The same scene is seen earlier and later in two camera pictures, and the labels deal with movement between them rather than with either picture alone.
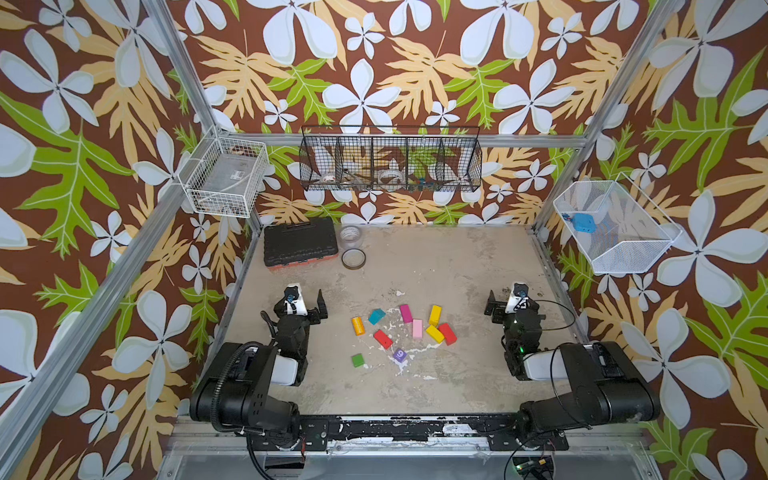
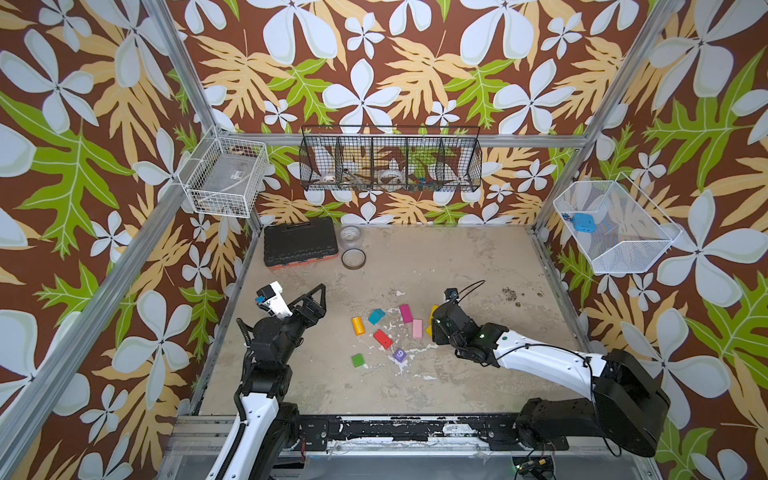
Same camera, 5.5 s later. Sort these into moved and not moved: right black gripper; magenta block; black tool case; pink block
Moved: right black gripper
Not moved: magenta block; black tool case; pink block
